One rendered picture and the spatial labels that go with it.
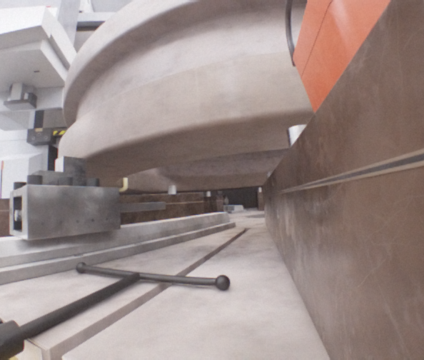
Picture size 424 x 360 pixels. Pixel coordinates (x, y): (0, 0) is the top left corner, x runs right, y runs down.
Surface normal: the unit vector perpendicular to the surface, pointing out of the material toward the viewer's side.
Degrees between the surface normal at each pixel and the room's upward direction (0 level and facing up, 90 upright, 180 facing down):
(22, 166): 90
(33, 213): 90
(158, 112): 90
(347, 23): 99
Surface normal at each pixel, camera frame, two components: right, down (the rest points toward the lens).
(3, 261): 0.83, -0.14
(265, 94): -0.22, -0.12
